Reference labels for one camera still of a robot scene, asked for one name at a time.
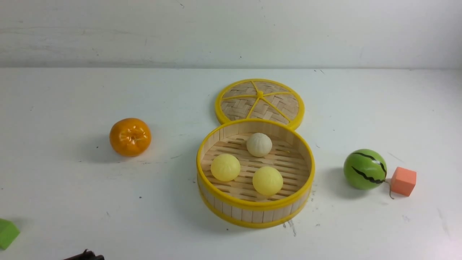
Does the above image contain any white bun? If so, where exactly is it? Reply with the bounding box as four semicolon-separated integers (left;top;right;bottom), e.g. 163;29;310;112
246;132;273;157

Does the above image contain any dark object at bottom edge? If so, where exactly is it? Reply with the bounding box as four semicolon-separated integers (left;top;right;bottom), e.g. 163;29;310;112
64;250;105;260

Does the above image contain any yellow bun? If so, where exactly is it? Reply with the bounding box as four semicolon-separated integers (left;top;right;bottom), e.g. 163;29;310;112
252;166;284;196
210;154;241;182

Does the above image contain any orange foam cube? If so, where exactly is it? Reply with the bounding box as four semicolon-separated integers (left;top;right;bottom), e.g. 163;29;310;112
391;167;417;196

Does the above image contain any green block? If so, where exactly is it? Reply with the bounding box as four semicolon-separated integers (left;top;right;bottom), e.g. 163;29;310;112
0;219;20;250

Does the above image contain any green toy watermelon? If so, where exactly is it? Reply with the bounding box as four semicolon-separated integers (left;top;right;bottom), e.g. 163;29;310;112
343;148;391;194

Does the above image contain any bamboo steamer lid yellow rim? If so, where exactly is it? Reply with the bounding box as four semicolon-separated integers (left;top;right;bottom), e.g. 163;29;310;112
214;78;305;130

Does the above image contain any bamboo steamer tray yellow rim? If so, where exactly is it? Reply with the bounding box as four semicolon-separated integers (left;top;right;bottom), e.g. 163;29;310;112
196;119;316;229

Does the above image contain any orange toy tangerine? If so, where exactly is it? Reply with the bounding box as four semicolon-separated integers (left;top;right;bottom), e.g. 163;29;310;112
109;117;152;157

